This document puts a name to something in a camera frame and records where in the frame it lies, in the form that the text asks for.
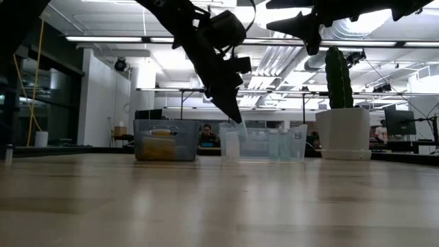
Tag yellow cable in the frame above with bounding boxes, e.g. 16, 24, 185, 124
12, 19, 45, 147

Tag clear plastic bin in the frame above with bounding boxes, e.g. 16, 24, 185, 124
218, 122, 309, 163

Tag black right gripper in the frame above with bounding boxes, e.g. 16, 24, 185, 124
266, 0, 361, 56

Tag black monitor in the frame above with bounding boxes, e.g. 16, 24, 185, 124
134, 108, 163, 121

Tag white cylindrical bin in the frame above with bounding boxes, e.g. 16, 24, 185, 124
34, 131, 49, 148

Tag green cactus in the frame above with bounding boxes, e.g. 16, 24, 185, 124
324, 46, 355, 110

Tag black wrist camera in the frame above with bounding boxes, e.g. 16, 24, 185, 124
207, 9, 248, 51

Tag long ceiling light strip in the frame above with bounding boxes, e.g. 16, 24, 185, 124
64, 35, 439, 48

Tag black ceiling speaker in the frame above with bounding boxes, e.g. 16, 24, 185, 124
113, 57, 128, 72

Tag white plant pot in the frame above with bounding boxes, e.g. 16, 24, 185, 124
315, 107, 372, 161

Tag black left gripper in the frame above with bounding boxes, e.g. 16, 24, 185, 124
173, 34, 253, 124

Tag dark monitor on arm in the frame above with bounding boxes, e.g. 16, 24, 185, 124
383, 108, 418, 137

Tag long black background table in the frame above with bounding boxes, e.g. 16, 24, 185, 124
136, 87, 330, 124

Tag person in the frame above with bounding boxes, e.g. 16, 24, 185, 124
198, 123, 220, 148
374, 119, 389, 142

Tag grey plastic bin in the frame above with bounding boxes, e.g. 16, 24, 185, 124
133, 119, 201, 162

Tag small white-topped cylinder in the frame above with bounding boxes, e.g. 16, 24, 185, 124
3, 143, 14, 163

